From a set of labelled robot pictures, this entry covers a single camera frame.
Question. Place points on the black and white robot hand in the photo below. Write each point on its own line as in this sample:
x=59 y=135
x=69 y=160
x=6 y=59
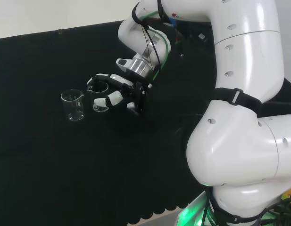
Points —
x=134 y=94

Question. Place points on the clear glass beaker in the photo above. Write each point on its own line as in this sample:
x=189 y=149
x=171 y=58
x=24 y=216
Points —
x=100 y=109
x=74 y=116

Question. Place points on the black bench cloth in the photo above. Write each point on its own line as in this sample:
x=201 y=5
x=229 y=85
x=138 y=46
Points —
x=65 y=164

